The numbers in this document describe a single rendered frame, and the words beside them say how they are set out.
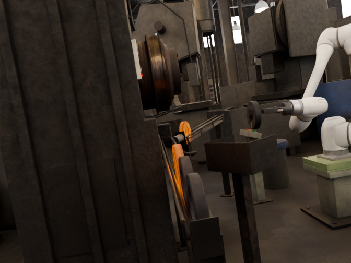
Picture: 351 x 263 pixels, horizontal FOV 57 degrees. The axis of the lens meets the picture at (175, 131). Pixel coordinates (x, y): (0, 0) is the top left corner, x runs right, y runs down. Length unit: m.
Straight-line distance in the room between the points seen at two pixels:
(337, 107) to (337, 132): 2.75
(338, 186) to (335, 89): 2.83
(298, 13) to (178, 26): 1.82
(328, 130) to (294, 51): 2.98
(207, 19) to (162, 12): 6.15
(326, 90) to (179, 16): 2.32
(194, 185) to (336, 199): 1.64
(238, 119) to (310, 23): 2.14
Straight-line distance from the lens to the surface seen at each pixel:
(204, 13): 10.89
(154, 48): 1.79
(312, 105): 1.90
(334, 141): 2.35
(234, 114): 4.04
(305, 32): 5.43
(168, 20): 4.75
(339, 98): 5.06
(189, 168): 1.01
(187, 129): 2.45
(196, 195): 0.83
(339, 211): 2.42
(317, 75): 2.14
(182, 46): 4.66
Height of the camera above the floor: 0.93
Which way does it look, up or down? 5 degrees down
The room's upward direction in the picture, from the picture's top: 9 degrees counter-clockwise
